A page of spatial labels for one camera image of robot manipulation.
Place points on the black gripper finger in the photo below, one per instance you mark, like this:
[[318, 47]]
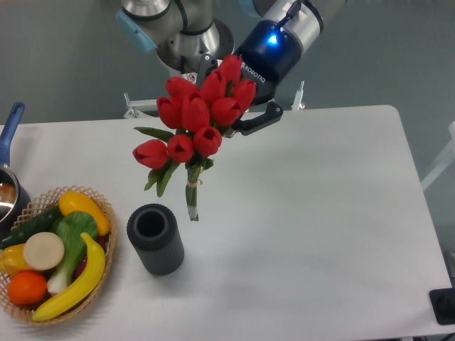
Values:
[[207, 64], [272, 115]]

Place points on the beige round radish slice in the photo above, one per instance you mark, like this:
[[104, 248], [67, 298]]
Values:
[[43, 251]]

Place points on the white frame at right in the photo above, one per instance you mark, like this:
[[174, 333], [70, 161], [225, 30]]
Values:
[[442, 161]]

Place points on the metal table clamp right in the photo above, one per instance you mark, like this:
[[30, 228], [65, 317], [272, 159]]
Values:
[[298, 103]]

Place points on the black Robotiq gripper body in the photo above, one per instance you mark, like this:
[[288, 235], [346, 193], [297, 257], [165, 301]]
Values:
[[268, 54]]

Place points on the metal table clamp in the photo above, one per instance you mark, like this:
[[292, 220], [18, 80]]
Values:
[[140, 108], [298, 103]]

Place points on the dark grey ribbed vase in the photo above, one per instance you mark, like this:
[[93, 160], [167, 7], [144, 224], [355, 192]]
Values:
[[153, 231]]

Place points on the green cucumber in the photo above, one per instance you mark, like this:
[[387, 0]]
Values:
[[42, 222]]

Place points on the yellow bell pepper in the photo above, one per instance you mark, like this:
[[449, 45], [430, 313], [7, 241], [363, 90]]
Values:
[[12, 260]]

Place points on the orange fruit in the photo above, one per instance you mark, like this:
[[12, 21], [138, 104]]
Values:
[[27, 288]]

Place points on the metal table clamp left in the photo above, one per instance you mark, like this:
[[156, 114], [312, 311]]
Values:
[[140, 108]]

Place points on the black device at table edge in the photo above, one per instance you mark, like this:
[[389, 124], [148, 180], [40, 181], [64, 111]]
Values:
[[443, 302]]

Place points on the red tulip bouquet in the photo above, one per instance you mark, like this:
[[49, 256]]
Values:
[[196, 118]]

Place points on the yellow squash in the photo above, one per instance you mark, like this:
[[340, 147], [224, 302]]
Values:
[[72, 201]]

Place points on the green bok choy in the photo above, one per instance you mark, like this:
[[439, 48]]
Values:
[[68, 229]]

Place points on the woven wicker basket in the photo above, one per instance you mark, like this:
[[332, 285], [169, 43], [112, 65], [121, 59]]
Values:
[[43, 203]]

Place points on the yellow banana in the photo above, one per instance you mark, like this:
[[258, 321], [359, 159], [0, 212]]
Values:
[[80, 288]]

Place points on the blue handled saucepan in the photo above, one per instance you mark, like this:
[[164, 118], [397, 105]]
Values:
[[14, 198]]

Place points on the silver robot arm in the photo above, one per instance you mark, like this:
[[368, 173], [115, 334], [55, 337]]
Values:
[[188, 38]]

